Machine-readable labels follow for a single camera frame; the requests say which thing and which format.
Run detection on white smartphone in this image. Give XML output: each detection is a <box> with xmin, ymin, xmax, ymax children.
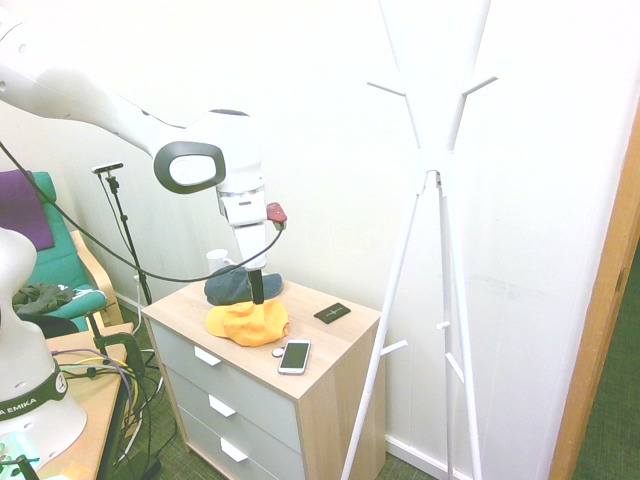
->
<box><xmin>277</xmin><ymin>339</ymin><xmax>312</xmax><ymax>376</ymax></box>

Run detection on purple cloth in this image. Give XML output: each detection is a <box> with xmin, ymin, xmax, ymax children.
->
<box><xmin>0</xmin><ymin>169</ymin><xmax>55</xmax><ymax>251</ymax></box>

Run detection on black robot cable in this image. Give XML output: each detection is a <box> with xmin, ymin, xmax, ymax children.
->
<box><xmin>0</xmin><ymin>139</ymin><xmax>287</xmax><ymax>283</ymax></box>

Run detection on black tripod stand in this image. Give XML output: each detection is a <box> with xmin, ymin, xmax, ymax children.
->
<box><xmin>102</xmin><ymin>172</ymin><xmax>154</xmax><ymax>307</ymax></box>

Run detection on white mug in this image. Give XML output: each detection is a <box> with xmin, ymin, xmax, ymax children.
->
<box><xmin>205</xmin><ymin>248</ymin><xmax>236</xmax><ymax>275</ymax></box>

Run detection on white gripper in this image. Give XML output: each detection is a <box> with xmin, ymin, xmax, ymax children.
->
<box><xmin>230</xmin><ymin>222</ymin><xmax>270</xmax><ymax>306</ymax></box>

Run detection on dark blue baseball cap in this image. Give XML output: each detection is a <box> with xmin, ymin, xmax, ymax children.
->
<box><xmin>203</xmin><ymin>272</ymin><xmax>285</xmax><ymax>306</ymax></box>

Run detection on black card wallet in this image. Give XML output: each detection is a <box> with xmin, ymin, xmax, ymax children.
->
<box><xmin>313</xmin><ymin>302</ymin><xmax>353</xmax><ymax>325</ymax></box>

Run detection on dark crumpled garment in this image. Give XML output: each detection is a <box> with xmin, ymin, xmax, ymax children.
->
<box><xmin>12</xmin><ymin>282</ymin><xmax>75</xmax><ymax>316</ymax></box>

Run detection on black screw clamp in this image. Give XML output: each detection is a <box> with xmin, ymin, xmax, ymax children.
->
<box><xmin>85</xmin><ymin>310</ymin><xmax>146</xmax><ymax>379</ymax></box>

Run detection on green wooden armchair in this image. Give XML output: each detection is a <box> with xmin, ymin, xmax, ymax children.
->
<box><xmin>0</xmin><ymin>171</ymin><xmax>124</xmax><ymax>334</ymax></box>

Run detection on wooden door frame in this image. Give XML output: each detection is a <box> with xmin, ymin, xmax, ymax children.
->
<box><xmin>547</xmin><ymin>107</ymin><xmax>640</xmax><ymax>480</ymax></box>

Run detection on red wrist camera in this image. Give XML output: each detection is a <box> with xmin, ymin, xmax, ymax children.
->
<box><xmin>265</xmin><ymin>201</ymin><xmax>290</xmax><ymax>232</ymax></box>

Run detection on white coat stand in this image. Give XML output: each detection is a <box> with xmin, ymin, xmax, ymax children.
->
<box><xmin>339</xmin><ymin>0</ymin><xmax>500</xmax><ymax>480</ymax></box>

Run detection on wooden chest of drawers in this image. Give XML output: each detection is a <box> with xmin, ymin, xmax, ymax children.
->
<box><xmin>141</xmin><ymin>277</ymin><xmax>387</xmax><ymax>480</ymax></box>

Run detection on grey drawer front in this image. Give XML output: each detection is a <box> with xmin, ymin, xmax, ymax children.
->
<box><xmin>162</xmin><ymin>363</ymin><xmax>307</xmax><ymax>480</ymax></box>
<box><xmin>175</xmin><ymin>405</ymin><xmax>307</xmax><ymax>480</ymax></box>
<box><xmin>148</xmin><ymin>319</ymin><xmax>303</xmax><ymax>456</ymax></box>

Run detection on orange baseball cap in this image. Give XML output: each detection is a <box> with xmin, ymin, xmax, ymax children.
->
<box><xmin>205</xmin><ymin>298</ymin><xmax>291</xmax><ymax>347</ymax></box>

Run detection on black floor cables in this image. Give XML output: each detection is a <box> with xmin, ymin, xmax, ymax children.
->
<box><xmin>117</xmin><ymin>349</ymin><xmax>180</xmax><ymax>480</ymax></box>

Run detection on purple cable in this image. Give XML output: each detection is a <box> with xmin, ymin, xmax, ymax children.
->
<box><xmin>99</xmin><ymin>352</ymin><xmax>140</xmax><ymax>419</ymax></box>

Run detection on yellow cable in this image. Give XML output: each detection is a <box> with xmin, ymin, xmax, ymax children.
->
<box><xmin>52</xmin><ymin>353</ymin><xmax>139</xmax><ymax>401</ymax></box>

